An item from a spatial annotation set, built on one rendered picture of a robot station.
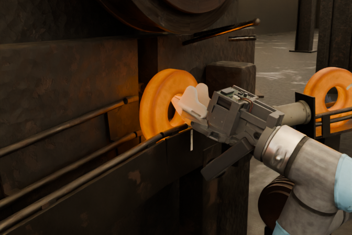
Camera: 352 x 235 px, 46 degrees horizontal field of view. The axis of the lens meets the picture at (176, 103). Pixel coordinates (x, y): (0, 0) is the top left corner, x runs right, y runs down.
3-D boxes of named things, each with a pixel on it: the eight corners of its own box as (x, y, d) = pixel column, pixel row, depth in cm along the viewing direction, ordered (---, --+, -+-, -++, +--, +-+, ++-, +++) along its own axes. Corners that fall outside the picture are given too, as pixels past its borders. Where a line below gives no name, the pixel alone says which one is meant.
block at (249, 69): (199, 159, 101) (201, 63, 96) (216, 151, 107) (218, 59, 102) (239, 169, 95) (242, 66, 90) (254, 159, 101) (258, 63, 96)
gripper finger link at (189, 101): (177, 74, 77) (218, 94, 72) (170, 102, 79) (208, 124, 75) (167, 76, 74) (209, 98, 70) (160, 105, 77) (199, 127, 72)
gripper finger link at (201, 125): (193, 104, 76) (231, 126, 72) (190, 113, 77) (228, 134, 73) (178, 110, 73) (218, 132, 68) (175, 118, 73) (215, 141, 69)
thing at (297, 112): (266, 127, 103) (265, 103, 101) (297, 120, 105) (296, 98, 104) (279, 133, 97) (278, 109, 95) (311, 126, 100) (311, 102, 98)
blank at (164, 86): (128, 94, 71) (142, 97, 69) (178, 53, 81) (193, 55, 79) (151, 163, 79) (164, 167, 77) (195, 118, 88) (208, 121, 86)
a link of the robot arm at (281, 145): (295, 168, 70) (276, 183, 64) (272, 155, 73) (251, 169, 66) (311, 130, 68) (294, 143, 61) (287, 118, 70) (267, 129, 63)
